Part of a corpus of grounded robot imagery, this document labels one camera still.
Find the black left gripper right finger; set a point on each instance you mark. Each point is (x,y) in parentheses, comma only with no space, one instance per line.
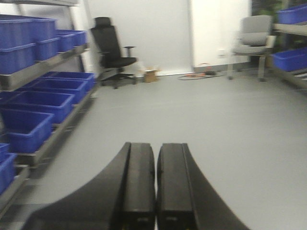
(185,198)

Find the blue bin right shelf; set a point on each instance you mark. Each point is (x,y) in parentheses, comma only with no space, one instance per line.
(291,60)

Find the blue bin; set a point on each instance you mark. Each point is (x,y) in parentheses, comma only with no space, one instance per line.
(58,104)
(16,44)
(26,131)

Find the blue bin upper left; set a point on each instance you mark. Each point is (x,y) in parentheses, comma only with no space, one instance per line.
(16,44)

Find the small cardboard box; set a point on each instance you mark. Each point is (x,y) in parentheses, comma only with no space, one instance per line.
(150,73)

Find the blue bin nearest lower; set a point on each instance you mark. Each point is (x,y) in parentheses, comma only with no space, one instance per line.
(26,131)

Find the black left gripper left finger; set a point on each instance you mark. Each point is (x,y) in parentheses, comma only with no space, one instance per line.
(120,197)

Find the grey office chair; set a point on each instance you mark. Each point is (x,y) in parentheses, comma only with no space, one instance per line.
(254,40)

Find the black office chair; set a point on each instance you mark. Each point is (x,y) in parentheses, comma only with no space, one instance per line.
(105,37)

